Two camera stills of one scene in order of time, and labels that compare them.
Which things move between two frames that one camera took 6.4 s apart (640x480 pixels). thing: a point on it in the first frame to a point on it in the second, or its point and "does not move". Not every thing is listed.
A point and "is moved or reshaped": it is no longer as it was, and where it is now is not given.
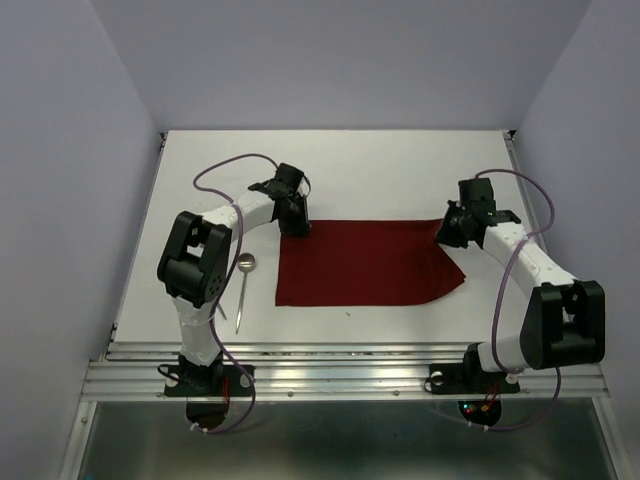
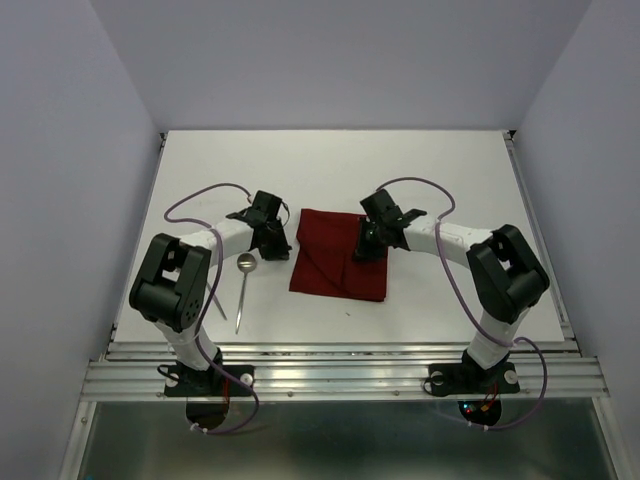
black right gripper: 444,235 to 363,251
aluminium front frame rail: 322,372 does not move
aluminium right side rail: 511,143 does not move
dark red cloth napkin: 365,263 is moved or reshaped
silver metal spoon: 245,263 does not move
